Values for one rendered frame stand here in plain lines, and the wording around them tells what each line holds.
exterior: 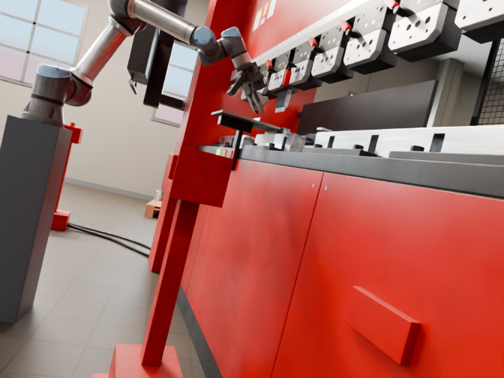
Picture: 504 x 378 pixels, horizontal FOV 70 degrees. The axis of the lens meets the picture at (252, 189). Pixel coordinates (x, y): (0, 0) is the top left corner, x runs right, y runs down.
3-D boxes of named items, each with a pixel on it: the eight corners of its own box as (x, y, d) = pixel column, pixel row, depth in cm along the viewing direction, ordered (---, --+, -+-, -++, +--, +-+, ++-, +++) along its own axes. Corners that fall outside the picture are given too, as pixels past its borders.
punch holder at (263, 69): (252, 95, 187) (259, 64, 187) (267, 100, 190) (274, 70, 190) (263, 91, 173) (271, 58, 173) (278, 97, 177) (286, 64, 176)
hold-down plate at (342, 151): (300, 155, 117) (302, 146, 117) (314, 160, 119) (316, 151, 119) (358, 160, 89) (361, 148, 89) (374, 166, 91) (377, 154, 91)
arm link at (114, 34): (40, 88, 149) (121, -18, 145) (62, 97, 163) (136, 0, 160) (62, 107, 148) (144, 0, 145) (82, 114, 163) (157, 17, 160)
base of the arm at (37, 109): (13, 115, 134) (19, 89, 133) (29, 119, 148) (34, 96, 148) (56, 126, 137) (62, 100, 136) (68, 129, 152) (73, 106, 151)
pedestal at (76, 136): (33, 220, 288) (56, 118, 285) (67, 225, 297) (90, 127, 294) (28, 226, 269) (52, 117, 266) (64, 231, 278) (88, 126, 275)
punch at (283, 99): (273, 112, 166) (278, 91, 165) (277, 113, 167) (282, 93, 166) (282, 110, 157) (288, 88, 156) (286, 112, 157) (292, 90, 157)
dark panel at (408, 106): (288, 165, 255) (303, 104, 253) (290, 166, 256) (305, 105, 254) (407, 183, 150) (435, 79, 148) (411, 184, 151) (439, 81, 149)
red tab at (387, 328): (342, 320, 69) (352, 285, 69) (351, 321, 70) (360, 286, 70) (399, 365, 55) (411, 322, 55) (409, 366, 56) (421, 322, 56)
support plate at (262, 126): (211, 115, 160) (211, 112, 160) (263, 130, 170) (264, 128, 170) (222, 112, 143) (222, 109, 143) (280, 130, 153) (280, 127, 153)
